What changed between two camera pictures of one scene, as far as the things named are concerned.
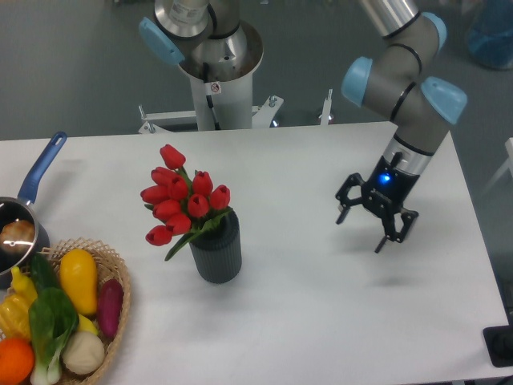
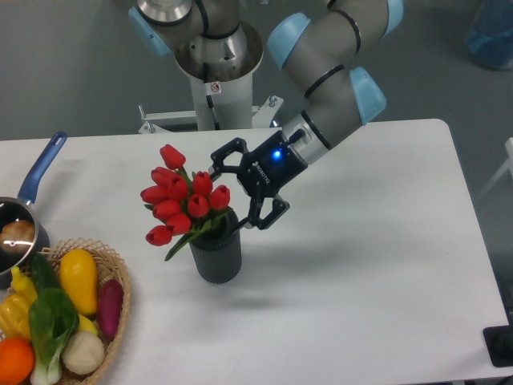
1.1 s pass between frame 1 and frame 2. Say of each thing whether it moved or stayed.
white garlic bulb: stayed
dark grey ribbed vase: stayed
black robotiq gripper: moved
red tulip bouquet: stayed
